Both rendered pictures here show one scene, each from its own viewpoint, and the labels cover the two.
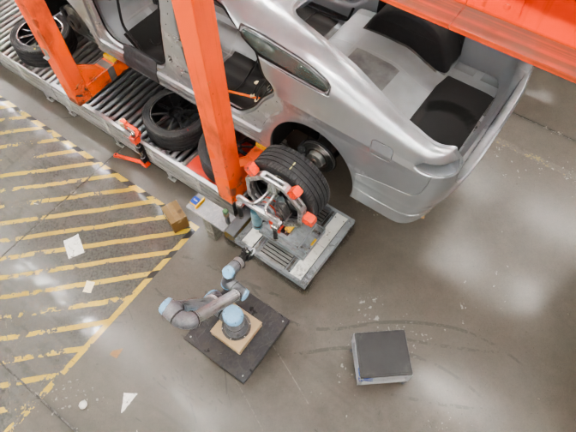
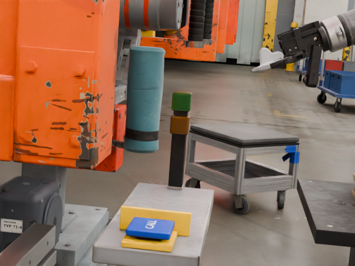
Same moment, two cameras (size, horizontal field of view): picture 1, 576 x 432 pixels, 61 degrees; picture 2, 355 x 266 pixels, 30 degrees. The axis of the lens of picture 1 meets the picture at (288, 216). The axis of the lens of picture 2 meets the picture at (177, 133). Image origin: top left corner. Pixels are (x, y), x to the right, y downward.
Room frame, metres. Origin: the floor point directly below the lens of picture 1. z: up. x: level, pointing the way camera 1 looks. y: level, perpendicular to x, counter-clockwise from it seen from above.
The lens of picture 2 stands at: (2.83, 1.69, 0.80)
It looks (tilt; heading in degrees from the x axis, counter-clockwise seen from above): 9 degrees down; 238
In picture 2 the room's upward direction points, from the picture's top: 4 degrees clockwise
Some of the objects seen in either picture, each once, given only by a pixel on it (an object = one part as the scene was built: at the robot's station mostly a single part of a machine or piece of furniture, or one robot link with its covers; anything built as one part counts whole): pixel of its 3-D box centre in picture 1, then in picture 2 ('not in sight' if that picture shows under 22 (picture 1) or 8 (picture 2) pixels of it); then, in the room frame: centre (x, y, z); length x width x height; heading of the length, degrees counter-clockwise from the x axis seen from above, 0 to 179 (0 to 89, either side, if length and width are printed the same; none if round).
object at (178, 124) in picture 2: not in sight; (180, 124); (2.10, 0.51, 0.59); 0.04 x 0.04 x 0.04; 53
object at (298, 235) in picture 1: (289, 219); (43, 188); (2.20, -0.01, 0.32); 0.40 x 0.30 x 0.28; 53
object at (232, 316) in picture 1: (232, 317); not in sight; (1.23, 0.43, 0.55); 0.17 x 0.15 x 0.18; 48
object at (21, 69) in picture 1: (57, 57); not in sight; (4.50, 2.61, 0.20); 1.00 x 0.86 x 0.39; 53
